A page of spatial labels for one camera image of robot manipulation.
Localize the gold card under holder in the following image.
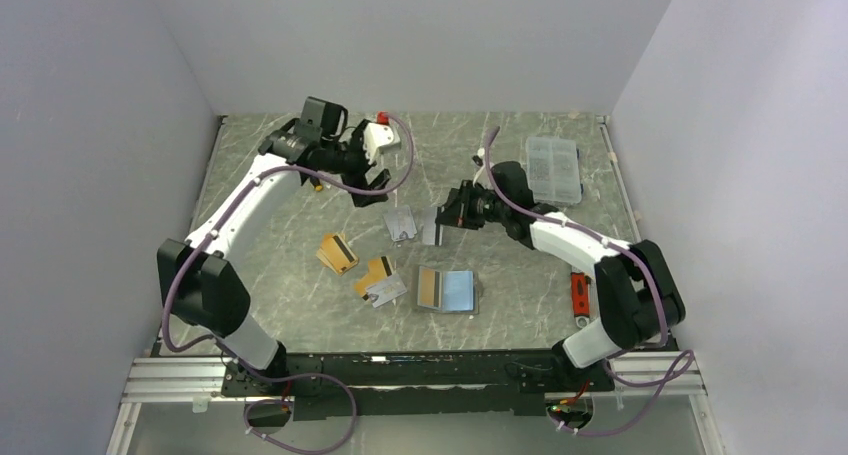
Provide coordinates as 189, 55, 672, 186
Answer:
354, 256, 394, 301

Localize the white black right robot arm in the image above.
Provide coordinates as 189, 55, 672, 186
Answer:
437, 161, 686, 390

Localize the gold card black stripe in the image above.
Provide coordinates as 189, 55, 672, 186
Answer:
417, 266, 443, 310

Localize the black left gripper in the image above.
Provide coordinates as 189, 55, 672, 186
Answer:
323, 122, 392, 208

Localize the grey card holder blue lining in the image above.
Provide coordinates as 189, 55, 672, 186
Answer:
414, 266, 481, 315

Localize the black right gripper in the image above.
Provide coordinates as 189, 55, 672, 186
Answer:
435, 181, 509, 231

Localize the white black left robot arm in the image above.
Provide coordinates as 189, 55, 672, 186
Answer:
156, 97, 400, 395

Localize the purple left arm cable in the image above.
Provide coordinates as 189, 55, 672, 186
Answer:
160, 112, 416, 455

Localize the clear plastic screw box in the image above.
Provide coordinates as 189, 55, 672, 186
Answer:
525, 137, 583, 205

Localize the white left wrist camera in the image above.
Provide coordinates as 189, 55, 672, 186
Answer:
363, 111, 401, 166

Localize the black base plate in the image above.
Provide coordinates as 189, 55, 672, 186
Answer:
221, 348, 614, 421

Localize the silver card on table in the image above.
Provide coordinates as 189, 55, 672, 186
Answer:
366, 273, 408, 308

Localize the gold card stack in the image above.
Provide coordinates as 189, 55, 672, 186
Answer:
316, 233, 359, 276

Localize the red handled tool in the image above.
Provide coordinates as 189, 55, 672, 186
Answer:
571, 272, 591, 329

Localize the aluminium frame rail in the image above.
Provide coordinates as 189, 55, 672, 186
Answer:
105, 355, 727, 455

